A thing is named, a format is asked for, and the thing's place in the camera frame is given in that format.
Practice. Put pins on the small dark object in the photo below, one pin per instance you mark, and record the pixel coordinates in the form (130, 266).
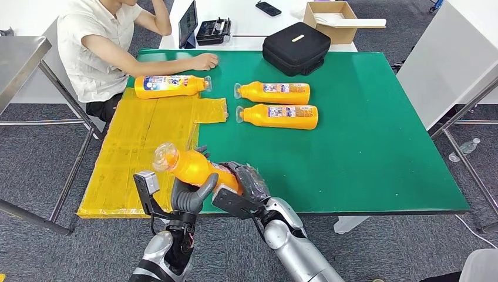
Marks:
(6, 32)

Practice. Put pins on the white table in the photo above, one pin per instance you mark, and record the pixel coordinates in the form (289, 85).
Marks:
(241, 23)

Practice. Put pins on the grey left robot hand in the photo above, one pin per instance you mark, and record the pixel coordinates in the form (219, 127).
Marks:
(186, 200)

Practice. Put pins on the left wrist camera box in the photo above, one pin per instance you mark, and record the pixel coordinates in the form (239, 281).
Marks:
(148, 183)

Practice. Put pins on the orange detergent bottle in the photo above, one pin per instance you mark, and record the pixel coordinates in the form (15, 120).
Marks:
(194, 167)
(186, 91)
(272, 97)
(272, 121)

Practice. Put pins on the clear plastic water bottle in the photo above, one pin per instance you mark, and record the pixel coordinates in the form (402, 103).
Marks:
(467, 148)

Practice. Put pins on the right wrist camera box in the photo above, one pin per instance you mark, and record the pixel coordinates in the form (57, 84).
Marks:
(229, 202)

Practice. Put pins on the steel table frame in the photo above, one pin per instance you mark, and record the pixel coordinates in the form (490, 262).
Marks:
(478, 122)

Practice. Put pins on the white foam sheet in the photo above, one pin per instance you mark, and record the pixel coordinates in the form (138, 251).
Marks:
(362, 22)

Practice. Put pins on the black zip case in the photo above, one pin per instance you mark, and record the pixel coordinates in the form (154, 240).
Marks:
(288, 54)

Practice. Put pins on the blue caster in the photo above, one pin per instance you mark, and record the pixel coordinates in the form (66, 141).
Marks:
(436, 4)

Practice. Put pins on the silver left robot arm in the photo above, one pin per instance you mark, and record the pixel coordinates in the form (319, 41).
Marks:
(155, 253)

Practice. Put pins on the yellow taped cardboard sheet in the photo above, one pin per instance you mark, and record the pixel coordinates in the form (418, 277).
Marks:
(128, 128)

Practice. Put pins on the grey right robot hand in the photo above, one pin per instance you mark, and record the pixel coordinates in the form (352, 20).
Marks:
(253, 183)

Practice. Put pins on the white table leg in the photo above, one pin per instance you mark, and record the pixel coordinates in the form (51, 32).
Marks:
(346, 225)

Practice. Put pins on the dark tablet with stand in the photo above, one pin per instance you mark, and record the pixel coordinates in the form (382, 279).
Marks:
(188, 23)

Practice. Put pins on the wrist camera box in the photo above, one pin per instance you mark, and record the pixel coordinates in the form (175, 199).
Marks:
(229, 202)
(148, 183)

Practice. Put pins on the person's right forearm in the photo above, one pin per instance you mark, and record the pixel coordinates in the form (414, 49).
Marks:
(163, 69)

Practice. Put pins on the stainless steel table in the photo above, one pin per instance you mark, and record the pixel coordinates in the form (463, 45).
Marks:
(19, 58)

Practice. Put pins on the brown cardboard box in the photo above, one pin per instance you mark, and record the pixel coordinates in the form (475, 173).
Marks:
(342, 35)

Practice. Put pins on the black plastic tool tray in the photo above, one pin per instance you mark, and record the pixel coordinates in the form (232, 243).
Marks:
(212, 33)

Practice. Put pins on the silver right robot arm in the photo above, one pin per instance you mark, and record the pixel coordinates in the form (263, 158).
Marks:
(299, 253)

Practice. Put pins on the person's left forearm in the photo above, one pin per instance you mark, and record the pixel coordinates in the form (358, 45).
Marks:
(161, 19)

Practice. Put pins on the black smartphone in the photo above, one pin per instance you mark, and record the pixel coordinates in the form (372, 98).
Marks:
(268, 8)

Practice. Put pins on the person's right hand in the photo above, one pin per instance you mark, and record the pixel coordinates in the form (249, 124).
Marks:
(206, 62)

